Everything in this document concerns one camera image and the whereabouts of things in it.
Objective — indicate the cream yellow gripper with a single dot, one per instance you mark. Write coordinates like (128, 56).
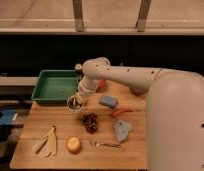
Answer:
(79, 99)

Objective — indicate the white cup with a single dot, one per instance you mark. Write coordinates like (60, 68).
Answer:
(74, 111)

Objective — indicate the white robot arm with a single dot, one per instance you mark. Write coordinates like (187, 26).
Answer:
(174, 110)

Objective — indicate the green plastic tray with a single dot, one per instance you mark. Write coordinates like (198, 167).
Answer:
(55, 86)

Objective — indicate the dark grape bunch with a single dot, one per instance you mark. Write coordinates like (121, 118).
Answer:
(90, 122)

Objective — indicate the red bowl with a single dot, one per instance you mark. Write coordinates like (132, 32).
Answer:
(101, 84)

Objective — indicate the blue sponge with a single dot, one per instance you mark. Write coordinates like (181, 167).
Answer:
(108, 101)

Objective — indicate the orange carrot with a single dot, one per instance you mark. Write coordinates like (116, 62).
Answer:
(119, 111)

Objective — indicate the yellow apple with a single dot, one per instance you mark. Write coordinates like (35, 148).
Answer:
(74, 145)

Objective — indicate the metal fork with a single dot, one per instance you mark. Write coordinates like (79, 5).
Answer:
(98, 143)

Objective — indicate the grey blue cloth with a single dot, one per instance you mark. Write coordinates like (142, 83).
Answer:
(122, 130)

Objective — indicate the purple bowl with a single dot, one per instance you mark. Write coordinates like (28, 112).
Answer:
(138, 91)

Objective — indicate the blue object at left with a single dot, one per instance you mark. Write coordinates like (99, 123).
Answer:
(8, 116)

